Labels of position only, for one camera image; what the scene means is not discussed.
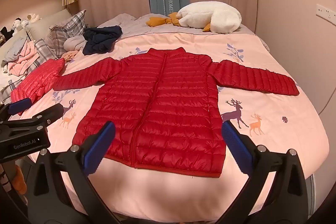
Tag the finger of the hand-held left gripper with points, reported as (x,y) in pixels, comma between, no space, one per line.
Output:
(44,116)
(19,106)

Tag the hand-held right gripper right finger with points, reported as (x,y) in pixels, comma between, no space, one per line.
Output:
(236,146)

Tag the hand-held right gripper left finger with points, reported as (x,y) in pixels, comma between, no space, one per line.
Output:
(101,146)

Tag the large red puffer jacket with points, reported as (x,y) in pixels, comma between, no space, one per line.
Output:
(170,108)

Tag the white striped cloth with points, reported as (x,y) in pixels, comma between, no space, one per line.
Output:
(8,85)

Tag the small red puffer jacket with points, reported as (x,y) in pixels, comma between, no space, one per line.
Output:
(36,82)

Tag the orange soft object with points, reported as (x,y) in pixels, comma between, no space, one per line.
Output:
(20,179)

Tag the pink clothing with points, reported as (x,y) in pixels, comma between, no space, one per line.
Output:
(22,58)

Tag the grey cloth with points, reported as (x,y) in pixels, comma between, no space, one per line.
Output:
(14,49)

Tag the plaid pillow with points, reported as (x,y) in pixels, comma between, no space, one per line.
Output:
(68,27)
(44,49)

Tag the small doll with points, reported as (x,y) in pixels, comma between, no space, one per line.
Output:
(69,55)

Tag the light grey garment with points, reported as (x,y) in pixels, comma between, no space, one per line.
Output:
(74,43)

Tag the pink deer-print duvet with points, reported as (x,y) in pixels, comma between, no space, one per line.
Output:
(170,192)

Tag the black and white plush toy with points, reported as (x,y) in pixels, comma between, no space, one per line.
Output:
(17,24)

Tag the beige padded headboard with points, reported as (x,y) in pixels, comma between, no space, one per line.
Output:
(44,23)

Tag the navy blue garment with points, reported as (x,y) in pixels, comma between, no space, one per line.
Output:
(101,40)

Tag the white goose plush toy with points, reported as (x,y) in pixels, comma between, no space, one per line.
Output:
(204,16)

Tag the white wall socket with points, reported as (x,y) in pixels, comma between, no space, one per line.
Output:
(325,12)

